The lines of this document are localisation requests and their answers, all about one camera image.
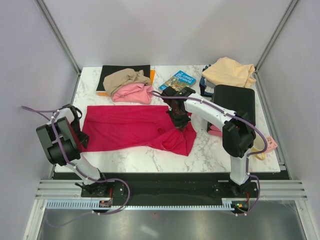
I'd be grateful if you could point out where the magenta t shirt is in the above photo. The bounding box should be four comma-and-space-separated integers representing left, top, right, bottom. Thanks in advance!
82, 105, 197, 156

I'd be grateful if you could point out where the blue illustrated paperback book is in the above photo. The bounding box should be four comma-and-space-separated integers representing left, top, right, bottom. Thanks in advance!
158, 70, 196, 91

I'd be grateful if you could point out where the black pink drawer organizer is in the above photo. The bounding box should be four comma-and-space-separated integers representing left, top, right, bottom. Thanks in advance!
211, 84, 256, 126

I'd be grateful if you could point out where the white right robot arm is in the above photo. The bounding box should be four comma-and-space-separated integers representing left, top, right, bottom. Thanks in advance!
153, 87, 256, 197

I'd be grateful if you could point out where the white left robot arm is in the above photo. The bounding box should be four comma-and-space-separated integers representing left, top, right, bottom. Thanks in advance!
36, 104, 110, 197

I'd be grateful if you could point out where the light pink t shirt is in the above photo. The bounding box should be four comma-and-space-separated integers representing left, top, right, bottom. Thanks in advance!
111, 83, 154, 105

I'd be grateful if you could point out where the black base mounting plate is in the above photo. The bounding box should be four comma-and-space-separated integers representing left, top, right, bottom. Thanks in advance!
81, 173, 259, 206

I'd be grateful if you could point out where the cream yellow t shirt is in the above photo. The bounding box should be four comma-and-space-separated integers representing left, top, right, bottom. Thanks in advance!
202, 57, 256, 88

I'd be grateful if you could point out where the black notebook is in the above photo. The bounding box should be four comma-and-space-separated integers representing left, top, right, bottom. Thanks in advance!
100, 65, 151, 79

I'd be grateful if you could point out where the beige t shirt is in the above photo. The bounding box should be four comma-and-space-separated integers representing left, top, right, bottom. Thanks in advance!
103, 68, 152, 97

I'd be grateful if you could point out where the yellow mug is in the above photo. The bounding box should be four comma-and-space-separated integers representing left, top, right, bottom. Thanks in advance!
251, 135, 266, 161

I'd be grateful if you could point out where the pink small box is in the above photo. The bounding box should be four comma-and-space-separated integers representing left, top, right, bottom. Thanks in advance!
265, 136, 278, 154

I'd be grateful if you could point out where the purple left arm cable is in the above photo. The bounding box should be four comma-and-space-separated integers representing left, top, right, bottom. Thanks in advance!
20, 105, 131, 228

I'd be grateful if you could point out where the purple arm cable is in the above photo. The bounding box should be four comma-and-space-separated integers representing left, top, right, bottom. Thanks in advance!
150, 90, 267, 217
20, 105, 131, 228

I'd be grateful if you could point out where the white slotted cable duct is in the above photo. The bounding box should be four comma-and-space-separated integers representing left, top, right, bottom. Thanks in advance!
46, 199, 236, 211

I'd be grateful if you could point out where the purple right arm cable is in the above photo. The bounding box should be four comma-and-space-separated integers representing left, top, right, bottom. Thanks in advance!
150, 90, 267, 217

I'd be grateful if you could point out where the left aluminium frame post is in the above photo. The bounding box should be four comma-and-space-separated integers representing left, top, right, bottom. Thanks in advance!
34, 0, 82, 74

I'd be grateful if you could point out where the aluminium frame post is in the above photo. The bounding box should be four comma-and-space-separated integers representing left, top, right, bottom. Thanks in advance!
34, 0, 82, 74
255, 0, 301, 72

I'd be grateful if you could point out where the right aluminium frame post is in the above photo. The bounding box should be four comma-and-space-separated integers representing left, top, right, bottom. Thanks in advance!
255, 0, 301, 72

